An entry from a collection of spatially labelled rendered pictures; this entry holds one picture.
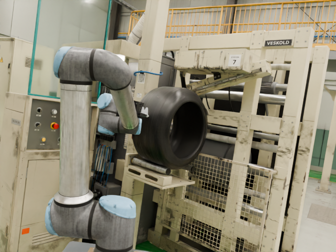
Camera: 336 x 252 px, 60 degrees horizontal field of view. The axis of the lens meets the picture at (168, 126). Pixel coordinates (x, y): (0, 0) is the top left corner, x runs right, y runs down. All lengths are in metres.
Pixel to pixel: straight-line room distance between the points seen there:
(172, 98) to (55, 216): 1.03
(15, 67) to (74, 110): 4.00
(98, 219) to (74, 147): 0.29
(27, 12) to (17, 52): 7.27
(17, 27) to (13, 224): 10.19
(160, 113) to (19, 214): 1.16
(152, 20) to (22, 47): 3.16
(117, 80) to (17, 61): 4.06
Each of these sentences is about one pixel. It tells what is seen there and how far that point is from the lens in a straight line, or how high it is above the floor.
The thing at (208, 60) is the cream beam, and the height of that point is 1.70.
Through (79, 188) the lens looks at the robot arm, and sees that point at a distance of 1.18.
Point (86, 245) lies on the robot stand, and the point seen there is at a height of 0.60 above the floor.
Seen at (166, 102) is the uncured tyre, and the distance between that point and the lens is 1.85.
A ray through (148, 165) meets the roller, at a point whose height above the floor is 0.91.
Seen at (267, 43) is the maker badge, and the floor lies 1.89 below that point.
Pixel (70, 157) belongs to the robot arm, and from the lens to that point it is 1.14.
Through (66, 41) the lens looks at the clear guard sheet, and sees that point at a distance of 2.24.
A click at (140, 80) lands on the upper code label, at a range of 2.24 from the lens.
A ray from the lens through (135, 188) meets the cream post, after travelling 2.29.
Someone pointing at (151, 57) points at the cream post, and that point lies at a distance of 2.22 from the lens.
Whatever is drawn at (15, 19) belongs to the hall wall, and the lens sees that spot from 12.00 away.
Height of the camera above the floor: 1.30
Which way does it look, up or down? 3 degrees down
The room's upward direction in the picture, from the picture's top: 8 degrees clockwise
